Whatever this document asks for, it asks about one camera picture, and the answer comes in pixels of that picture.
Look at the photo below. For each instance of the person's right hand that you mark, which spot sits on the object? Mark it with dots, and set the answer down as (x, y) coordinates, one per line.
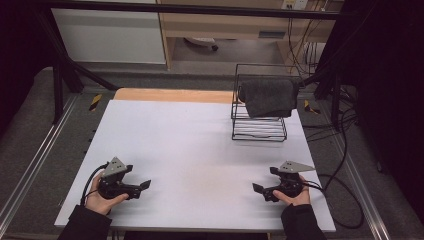
(298, 198)

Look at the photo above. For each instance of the black metal frame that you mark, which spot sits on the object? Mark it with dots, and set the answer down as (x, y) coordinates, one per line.
(200, 9)

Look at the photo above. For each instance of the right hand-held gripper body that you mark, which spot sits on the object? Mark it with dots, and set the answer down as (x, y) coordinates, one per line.
(288, 181)

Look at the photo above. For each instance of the person's left hand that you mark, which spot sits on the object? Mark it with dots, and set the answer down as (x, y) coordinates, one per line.
(100, 201)

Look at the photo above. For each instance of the wooden desk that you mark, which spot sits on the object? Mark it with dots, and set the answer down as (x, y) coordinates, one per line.
(230, 26)

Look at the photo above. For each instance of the office chair base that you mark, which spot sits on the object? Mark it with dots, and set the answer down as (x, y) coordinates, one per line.
(201, 41)

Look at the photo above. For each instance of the yellow black tape strip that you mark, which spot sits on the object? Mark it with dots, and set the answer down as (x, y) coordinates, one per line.
(95, 102)
(310, 107)

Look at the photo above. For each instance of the black curtain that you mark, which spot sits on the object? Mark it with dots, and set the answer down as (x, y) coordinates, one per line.
(390, 83)
(20, 50)

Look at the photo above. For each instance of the dark grey towel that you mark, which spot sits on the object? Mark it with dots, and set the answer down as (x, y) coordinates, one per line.
(268, 96)

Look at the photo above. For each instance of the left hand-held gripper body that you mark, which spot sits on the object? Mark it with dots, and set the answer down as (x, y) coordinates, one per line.
(115, 185)

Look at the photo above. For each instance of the white wall socket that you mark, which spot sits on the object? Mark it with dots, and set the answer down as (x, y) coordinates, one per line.
(295, 4)

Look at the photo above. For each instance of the white table board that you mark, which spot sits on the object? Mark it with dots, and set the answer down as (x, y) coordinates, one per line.
(190, 156)

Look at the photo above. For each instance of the aluminium floor rail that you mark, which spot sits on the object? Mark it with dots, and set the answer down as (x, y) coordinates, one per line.
(36, 156)
(363, 186)

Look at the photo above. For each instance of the white cabinet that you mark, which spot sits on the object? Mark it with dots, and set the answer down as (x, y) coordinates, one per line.
(110, 36)

